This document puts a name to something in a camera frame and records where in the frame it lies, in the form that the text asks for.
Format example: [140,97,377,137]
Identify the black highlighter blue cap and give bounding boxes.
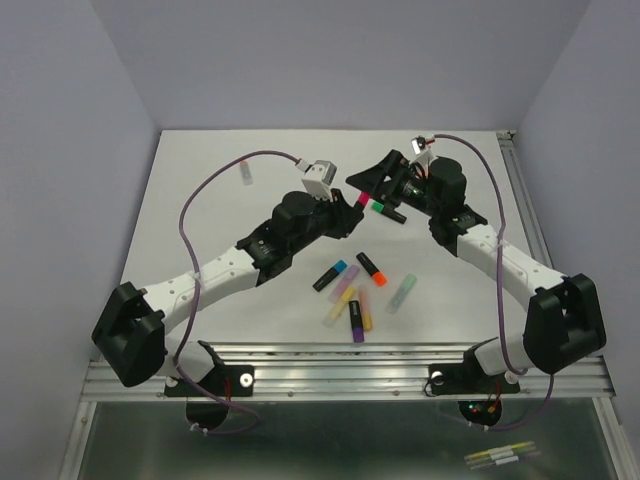
[312,260,347,292]

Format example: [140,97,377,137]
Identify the black highlighter green cap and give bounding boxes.
[371,202,407,225]

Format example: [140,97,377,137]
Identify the pastel green highlighter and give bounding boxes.
[386,274,417,314]

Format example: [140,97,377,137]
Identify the black highlighter purple cap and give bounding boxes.
[349,300,364,343]

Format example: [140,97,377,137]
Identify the clear marker orange tip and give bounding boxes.
[239,160,253,186]

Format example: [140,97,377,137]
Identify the pastel purple highlighter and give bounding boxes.
[328,264,360,303]

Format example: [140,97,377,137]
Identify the black highlighter orange cap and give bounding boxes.
[356,252,387,287]

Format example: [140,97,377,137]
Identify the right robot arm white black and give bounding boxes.
[346,150,607,390]

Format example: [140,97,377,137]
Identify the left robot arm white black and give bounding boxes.
[91,189,369,394]

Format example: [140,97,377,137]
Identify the pens on lower shelf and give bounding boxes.
[464,441,540,470]

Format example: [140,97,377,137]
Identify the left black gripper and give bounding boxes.
[289,186,363,255]

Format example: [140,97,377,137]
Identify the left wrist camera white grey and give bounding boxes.
[302,160,337,202]

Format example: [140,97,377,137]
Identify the aluminium rail right side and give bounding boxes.
[495,129,586,356]

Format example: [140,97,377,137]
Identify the black highlighter pink tip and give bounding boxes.
[354,192,370,208]

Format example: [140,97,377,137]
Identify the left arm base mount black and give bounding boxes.
[164,341,261,436]

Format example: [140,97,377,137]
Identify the pastel orange yellow highlighter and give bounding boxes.
[358,285,373,332]

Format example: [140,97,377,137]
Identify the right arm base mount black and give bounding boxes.
[423,340,521,429]

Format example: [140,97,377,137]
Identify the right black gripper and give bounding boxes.
[344,150,441,218]

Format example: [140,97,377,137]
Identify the aluminium rail frame front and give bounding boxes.
[81,342,615,402]

